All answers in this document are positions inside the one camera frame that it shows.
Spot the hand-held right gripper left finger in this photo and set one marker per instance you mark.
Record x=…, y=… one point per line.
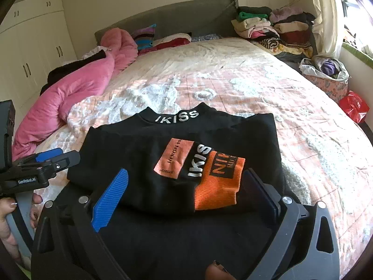
x=112, y=198

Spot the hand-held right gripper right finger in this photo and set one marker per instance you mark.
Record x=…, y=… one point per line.
x=260, y=195

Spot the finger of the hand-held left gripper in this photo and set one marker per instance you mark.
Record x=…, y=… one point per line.
x=48, y=154
x=65, y=159

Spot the black sweater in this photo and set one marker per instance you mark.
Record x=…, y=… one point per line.
x=131, y=151

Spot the basket of clothes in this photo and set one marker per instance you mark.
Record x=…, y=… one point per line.
x=309, y=67

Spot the pile of folded clothes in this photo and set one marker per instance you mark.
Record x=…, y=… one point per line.
x=276, y=32

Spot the person's left hand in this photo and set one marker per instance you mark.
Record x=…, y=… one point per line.
x=7, y=227

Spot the person's right hand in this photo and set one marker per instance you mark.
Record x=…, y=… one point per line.
x=217, y=272

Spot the pink quilt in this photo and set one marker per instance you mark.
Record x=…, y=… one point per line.
x=72, y=87

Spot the black garment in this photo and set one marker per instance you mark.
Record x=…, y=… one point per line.
x=70, y=70

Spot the cream wardrobe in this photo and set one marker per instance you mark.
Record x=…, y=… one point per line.
x=35, y=40

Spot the peach patterned blanket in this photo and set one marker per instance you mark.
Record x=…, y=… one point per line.
x=233, y=87

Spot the floral storage box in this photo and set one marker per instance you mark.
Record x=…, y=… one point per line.
x=329, y=89

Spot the red plastic bag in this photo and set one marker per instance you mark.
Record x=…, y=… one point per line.
x=354, y=106

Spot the purple cloth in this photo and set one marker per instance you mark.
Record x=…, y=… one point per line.
x=329, y=68

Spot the striped pillow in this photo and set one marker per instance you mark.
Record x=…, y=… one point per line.
x=144, y=36

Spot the red and white pillow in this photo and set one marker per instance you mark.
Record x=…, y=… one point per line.
x=172, y=40

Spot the blue floral cloth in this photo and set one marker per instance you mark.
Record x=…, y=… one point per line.
x=207, y=37

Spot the green windowsill cushion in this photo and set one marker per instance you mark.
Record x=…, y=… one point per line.
x=358, y=51

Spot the grey-green headboard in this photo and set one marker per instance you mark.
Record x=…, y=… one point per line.
x=180, y=17

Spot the cream curtain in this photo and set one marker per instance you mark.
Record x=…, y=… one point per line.
x=326, y=20

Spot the window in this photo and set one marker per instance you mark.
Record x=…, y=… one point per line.
x=358, y=14

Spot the dark bed frame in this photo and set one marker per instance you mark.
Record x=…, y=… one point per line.
x=367, y=134

